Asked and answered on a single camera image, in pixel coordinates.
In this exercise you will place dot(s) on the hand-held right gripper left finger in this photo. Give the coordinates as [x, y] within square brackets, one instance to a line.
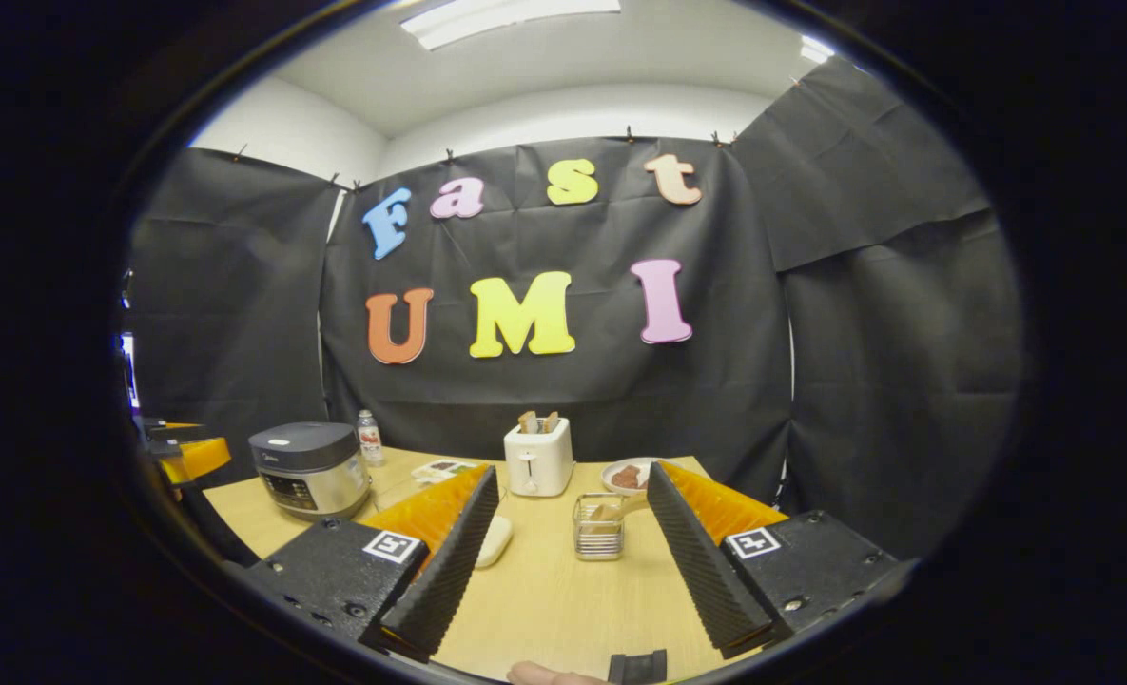
[449, 561]

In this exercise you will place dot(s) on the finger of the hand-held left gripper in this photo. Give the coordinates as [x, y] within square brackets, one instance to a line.
[197, 459]

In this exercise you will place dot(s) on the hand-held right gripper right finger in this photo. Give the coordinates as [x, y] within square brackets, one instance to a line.
[706, 571]

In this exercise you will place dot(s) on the grey rice cooker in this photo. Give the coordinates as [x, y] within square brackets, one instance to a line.
[306, 476]

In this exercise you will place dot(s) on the wooden spoon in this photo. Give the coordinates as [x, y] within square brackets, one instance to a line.
[611, 512]

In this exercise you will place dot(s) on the lit computer screen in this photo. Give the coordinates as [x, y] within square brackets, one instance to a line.
[130, 371]

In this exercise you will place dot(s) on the white divided dish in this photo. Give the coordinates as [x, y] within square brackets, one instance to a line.
[444, 471]

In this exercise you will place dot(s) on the white round plate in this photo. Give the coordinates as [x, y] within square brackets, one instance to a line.
[620, 491]

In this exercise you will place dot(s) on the brown meat piece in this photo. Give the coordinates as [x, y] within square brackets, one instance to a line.
[626, 477]

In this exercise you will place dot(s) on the white toaster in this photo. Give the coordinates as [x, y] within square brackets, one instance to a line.
[539, 466]

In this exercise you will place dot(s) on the small clear bottle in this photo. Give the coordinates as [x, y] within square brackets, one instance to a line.
[370, 440]

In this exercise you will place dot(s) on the toast bread slice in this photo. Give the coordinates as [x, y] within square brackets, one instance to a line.
[528, 422]
[551, 422]

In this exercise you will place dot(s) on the black backdrop cloth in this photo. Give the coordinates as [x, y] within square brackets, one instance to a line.
[573, 400]

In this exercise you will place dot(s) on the small ceiling light panel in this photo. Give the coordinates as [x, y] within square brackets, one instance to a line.
[817, 49]

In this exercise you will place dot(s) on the large ceiling light panel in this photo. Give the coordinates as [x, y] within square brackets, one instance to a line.
[511, 17]

